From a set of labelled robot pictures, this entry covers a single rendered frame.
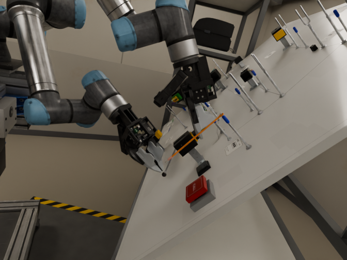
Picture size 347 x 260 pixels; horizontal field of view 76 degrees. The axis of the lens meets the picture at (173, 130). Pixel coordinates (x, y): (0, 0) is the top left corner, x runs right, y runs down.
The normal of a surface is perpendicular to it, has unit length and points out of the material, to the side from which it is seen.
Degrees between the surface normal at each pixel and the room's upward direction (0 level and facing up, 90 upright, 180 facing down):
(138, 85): 90
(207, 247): 0
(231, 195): 54
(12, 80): 90
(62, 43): 90
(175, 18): 84
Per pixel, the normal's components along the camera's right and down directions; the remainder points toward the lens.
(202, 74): 0.02, 0.24
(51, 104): 0.66, -0.33
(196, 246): 0.22, -0.92
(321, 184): -0.91, -0.08
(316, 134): -0.66, -0.73
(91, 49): 0.34, 0.38
